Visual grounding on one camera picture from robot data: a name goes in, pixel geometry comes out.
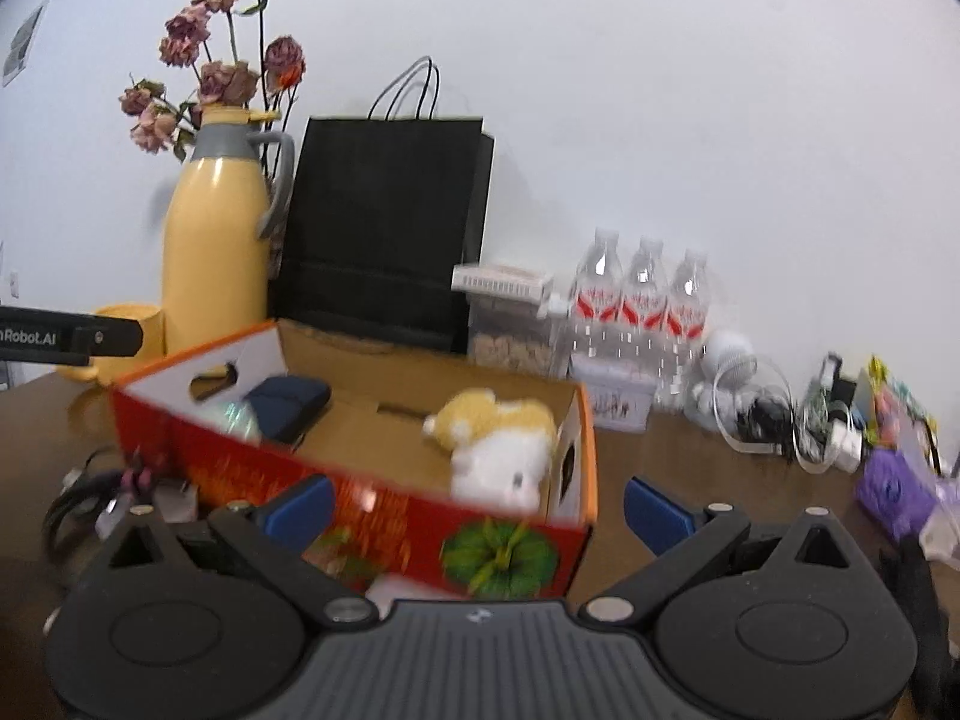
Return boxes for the yellow thermos jug grey lid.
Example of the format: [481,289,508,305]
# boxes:
[161,105,296,361]

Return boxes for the yellow white plush toy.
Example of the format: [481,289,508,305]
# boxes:
[422,388,560,517]

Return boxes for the small black device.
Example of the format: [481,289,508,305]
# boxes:
[817,351,860,410]

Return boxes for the black cable bundle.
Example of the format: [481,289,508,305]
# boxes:
[41,450,132,586]

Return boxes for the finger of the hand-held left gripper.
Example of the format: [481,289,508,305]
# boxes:
[75,313,145,359]

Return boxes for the black power adapter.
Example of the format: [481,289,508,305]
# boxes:
[739,390,788,443]

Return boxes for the white round camera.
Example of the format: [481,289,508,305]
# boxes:
[686,328,758,432]

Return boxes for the white charger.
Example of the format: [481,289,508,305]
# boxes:
[823,420,869,475]

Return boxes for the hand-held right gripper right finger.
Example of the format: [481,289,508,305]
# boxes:
[577,476,863,625]

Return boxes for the dark blue pouch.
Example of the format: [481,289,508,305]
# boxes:
[244,375,332,442]

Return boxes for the yellow ceramic mug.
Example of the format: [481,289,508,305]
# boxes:
[56,302,167,385]

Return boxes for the black paper bag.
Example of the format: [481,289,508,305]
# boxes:
[268,56,496,356]

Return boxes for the red cardboard box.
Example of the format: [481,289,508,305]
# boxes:
[111,319,599,601]

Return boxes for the clear snack container white lid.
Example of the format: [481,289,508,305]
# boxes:
[452,262,572,380]

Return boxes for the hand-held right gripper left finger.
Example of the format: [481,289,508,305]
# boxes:
[97,474,380,627]

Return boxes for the colourful printed packet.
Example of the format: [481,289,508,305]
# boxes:
[862,355,942,477]

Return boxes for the dried pink flowers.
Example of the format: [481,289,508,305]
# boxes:
[118,0,307,162]

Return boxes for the small white printed box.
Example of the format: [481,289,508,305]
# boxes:
[568,355,661,434]

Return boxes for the wall paper notice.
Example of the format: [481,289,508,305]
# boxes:
[0,0,50,87]

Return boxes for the purple knit cloth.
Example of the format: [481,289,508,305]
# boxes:
[855,446,938,545]

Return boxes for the shiny clear plastic packet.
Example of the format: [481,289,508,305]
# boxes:
[196,397,263,442]

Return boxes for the pink hair clip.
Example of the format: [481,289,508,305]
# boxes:
[120,448,167,497]

